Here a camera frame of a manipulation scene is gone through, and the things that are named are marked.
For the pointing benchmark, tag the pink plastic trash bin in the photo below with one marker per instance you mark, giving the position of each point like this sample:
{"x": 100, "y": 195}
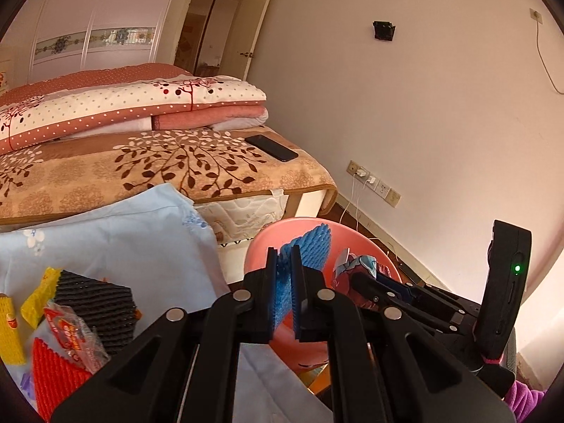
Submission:
{"x": 298, "y": 356}

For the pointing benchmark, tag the red snack packet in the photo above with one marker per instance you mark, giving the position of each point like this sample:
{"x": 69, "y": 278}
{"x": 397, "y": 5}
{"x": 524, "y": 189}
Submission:
{"x": 80, "y": 343}

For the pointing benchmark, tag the yellow candy wrapper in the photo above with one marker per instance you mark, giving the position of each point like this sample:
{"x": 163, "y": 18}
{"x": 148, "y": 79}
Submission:
{"x": 32, "y": 310}

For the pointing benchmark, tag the black smartphone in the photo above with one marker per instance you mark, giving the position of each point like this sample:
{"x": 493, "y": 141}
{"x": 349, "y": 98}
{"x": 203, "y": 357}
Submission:
{"x": 272, "y": 148}

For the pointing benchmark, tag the yellow foam net sleeve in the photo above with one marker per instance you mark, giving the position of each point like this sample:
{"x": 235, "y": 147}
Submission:
{"x": 11, "y": 349}

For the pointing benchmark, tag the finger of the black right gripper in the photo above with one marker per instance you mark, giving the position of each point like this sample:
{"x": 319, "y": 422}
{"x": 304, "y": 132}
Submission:
{"x": 309, "y": 326}

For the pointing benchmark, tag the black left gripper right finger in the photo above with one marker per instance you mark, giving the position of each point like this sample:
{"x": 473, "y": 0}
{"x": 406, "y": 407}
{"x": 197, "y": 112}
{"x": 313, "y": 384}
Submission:
{"x": 388, "y": 294}

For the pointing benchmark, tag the wall socket strip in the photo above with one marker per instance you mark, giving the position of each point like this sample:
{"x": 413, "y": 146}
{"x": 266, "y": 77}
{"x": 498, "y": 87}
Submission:
{"x": 375, "y": 184}

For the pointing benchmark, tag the folded polka dot quilt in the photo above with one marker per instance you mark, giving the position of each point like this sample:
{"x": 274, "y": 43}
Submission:
{"x": 88, "y": 100}

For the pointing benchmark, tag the wooden room door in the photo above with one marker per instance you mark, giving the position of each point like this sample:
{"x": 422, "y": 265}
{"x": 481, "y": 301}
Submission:
{"x": 249, "y": 21}

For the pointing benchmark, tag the red foam net sleeve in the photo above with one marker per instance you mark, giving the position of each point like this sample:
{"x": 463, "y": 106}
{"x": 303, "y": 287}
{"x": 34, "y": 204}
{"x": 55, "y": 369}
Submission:
{"x": 55, "y": 378}

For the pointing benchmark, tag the brown leaf pattern bedspread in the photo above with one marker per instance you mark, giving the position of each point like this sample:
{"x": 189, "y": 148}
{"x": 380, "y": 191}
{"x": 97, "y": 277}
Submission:
{"x": 67, "y": 177}

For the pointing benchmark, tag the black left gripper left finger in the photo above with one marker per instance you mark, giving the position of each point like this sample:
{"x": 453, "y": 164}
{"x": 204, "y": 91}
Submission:
{"x": 257, "y": 320}

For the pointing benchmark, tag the black wall mounted box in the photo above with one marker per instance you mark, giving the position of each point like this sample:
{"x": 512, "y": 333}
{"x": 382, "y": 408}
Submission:
{"x": 384, "y": 31}

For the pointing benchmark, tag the black foam net sleeve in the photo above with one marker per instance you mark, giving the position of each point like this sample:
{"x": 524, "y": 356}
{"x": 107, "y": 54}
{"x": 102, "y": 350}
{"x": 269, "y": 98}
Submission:
{"x": 107, "y": 309}

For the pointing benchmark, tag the black tracking camera box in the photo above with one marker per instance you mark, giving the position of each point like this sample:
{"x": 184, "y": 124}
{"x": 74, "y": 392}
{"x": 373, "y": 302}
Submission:
{"x": 509, "y": 254}

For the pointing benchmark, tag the colourful snack wrapper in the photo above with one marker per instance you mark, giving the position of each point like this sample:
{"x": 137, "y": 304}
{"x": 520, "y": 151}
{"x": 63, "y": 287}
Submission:
{"x": 346, "y": 266}

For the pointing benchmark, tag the white sliding wardrobe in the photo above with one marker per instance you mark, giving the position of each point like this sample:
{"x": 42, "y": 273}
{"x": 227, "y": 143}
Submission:
{"x": 79, "y": 35}

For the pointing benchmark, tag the light blue floral cloth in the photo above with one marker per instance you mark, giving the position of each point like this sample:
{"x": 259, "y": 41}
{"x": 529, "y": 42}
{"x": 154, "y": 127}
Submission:
{"x": 159, "y": 246}

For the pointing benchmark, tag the blue foam net sleeve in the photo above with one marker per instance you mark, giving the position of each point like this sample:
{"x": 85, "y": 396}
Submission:
{"x": 314, "y": 247}

